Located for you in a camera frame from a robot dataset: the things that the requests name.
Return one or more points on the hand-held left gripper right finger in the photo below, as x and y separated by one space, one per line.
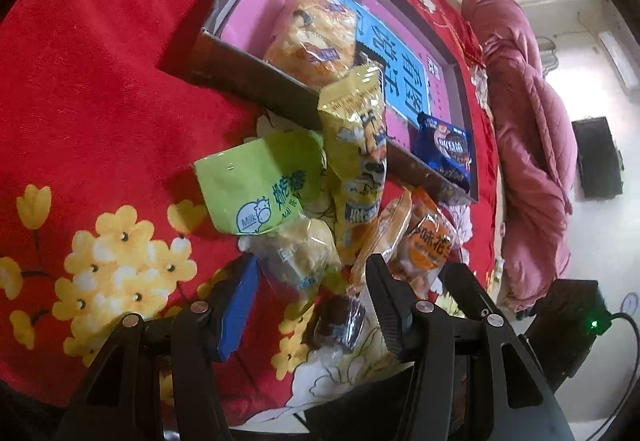
387 311

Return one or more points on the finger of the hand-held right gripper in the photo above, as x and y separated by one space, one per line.
467 288

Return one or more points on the puffed rice cake packet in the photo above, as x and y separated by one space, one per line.
310 41

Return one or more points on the peach pastry packet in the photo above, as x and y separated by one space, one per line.
385 231

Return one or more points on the green milk snack packet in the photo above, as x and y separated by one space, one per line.
250 181

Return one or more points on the orange peanut packet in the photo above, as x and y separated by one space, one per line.
425 246

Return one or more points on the white air conditioner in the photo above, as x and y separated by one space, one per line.
617 58

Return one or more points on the yellow cake packet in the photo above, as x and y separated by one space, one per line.
355 161

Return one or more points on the black television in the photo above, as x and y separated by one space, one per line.
597 156

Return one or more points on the pink quilt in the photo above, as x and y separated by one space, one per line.
525 121

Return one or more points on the small brown candy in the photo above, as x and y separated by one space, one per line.
335 321

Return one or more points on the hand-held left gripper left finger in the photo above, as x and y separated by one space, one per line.
240 311

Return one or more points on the blue cookie packet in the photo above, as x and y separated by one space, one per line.
445 151

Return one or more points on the red floral blanket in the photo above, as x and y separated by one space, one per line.
100 71

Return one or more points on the grey cardboard box tray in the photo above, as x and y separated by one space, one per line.
250 71

